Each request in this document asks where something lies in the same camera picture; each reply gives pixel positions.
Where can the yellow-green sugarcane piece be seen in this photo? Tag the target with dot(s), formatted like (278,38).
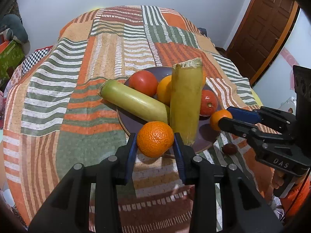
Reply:
(134,102)

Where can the red tomato on plate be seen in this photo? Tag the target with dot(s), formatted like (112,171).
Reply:
(144,82)

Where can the large orange with sticker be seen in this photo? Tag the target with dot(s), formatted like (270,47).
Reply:
(163,91)

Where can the red tomato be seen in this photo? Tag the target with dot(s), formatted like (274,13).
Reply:
(209,103)
(144,82)

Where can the small dark red fruit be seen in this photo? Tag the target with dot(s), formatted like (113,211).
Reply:
(229,149)

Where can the orange on plate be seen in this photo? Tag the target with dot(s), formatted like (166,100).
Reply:
(203,78)

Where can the yellow sugarcane piece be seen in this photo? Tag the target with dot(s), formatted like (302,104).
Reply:
(186,88)

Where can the small tangerine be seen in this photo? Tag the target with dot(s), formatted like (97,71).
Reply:
(154,139)
(218,115)

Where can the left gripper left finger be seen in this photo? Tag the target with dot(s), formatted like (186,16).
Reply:
(127,156)

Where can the blue bag by bed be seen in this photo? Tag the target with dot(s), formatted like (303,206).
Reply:
(202,31)

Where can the striped patchwork bedspread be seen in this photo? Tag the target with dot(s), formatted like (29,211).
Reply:
(55,118)

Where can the white box with stickers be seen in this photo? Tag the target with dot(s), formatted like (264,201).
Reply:
(289,105)

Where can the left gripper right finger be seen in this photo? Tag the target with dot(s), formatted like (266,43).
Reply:
(183,156)

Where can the green box of clutter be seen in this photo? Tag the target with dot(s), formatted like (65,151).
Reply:
(11,56)

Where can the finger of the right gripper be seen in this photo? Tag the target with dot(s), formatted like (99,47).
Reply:
(251,117)
(238,128)

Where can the brown wooden door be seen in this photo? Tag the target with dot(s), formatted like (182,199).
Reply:
(262,33)

